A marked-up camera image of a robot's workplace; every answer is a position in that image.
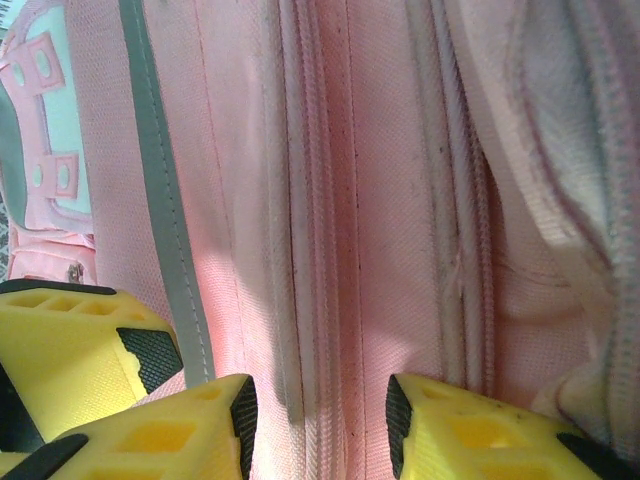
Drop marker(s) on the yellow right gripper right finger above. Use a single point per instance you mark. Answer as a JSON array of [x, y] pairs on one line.
[[480, 440]]

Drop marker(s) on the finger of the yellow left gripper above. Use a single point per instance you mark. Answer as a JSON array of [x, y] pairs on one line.
[[70, 350]]

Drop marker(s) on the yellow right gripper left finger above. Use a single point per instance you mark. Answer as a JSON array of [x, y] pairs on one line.
[[165, 435]]

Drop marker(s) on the pink student backpack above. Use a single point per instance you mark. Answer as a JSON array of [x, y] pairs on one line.
[[350, 200]]

